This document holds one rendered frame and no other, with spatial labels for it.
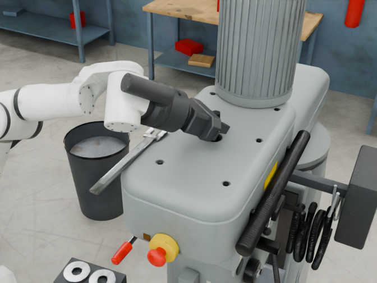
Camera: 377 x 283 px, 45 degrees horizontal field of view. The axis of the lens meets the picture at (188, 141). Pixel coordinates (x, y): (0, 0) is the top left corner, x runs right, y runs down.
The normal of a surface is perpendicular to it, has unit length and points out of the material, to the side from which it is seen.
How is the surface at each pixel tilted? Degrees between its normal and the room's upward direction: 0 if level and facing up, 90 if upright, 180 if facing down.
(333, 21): 90
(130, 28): 90
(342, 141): 0
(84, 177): 94
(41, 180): 0
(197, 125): 90
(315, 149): 0
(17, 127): 99
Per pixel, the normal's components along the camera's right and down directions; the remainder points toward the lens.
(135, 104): 0.65, -0.19
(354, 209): -0.45, 0.50
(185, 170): 0.02, -0.83
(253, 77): -0.22, 0.54
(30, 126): 0.89, 0.38
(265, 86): 0.17, 0.55
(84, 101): 0.96, -0.05
